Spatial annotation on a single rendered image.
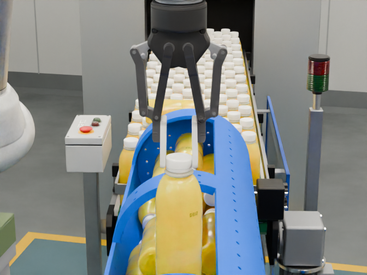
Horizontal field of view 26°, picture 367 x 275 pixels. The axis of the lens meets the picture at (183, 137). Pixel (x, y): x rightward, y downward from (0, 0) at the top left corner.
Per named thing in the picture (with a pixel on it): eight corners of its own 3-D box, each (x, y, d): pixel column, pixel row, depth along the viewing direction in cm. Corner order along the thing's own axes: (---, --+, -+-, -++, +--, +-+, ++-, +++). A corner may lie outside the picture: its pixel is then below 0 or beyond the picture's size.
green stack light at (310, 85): (307, 92, 230) (308, 75, 228) (305, 86, 236) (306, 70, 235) (330, 92, 230) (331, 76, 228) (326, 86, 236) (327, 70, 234)
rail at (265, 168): (267, 195, 212) (267, 185, 211) (242, 55, 363) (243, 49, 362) (270, 195, 212) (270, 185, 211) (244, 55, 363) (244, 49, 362)
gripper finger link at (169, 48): (175, 46, 106) (165, 44, 106) (159, 124, 109) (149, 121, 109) (176, 40, 109) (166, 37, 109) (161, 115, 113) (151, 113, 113)
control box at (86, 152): (66, 172, 214) (64, 136, 211) (77, 147, 233) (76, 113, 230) (103, 173, 214) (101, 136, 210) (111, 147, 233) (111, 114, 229)
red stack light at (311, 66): (308, 75, 228) (309, 62, 227) (306, 70, 234) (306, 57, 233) (331, 75, 228) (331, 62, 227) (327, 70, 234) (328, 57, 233)
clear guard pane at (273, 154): (280, 322, 243) (286, 175, 227) (263, 214, 317) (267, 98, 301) (282, 322, 243) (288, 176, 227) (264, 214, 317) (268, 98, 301)
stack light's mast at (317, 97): (306, 112, 232) (309, 58, 227) (304, 105, 238) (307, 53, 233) (328, 112, 232) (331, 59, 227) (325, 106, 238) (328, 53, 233)
